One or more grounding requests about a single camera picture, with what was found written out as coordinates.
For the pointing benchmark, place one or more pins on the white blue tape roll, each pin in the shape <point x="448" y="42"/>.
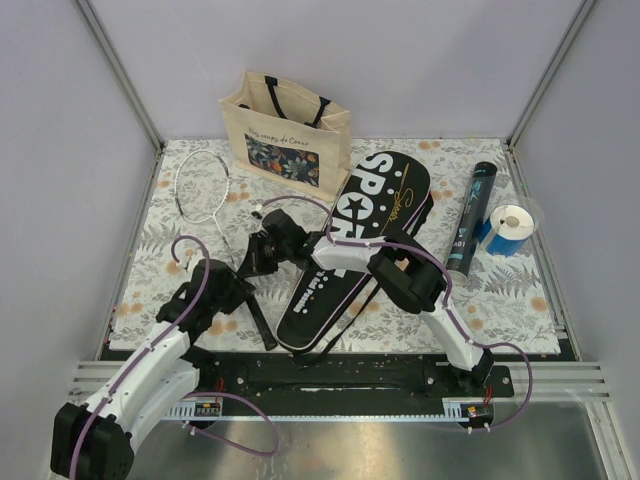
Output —
<point x="506" y="230"/>

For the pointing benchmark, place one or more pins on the white racket black grip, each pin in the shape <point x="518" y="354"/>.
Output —
<point x="202" y="184"/>

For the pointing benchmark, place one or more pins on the beige floral tote bag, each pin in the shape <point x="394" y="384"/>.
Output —
<point x="289" y="134"/>

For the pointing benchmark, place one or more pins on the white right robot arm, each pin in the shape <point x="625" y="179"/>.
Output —
<point x="411" y="277"/>

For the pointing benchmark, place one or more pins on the clear plastic tube lid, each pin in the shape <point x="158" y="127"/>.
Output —
<point x="534" y="210"/>

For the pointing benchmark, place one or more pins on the floral table mat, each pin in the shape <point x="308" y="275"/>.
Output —
<point x="504" y="301"/>

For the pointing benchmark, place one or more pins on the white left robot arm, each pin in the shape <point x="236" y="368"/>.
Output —
<point x="99" y="438"/>

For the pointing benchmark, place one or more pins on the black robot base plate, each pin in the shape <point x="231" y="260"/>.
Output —
<point x="344" y="385"/>

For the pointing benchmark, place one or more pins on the black shuttlecock tube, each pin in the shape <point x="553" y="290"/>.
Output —
<point x="470" y="223"/>

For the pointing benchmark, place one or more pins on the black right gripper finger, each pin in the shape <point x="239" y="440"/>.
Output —
<point x="264" y="265"/>
<point x="252" y="263"/>

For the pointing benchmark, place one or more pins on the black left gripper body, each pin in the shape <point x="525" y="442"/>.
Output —
<point x="233" y="294"/>

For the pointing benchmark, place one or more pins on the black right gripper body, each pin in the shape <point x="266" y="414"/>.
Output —
<point x="282" y="251"/>

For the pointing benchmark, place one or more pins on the black sport racket cover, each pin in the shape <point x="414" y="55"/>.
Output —
<point x="386" y="192"/>

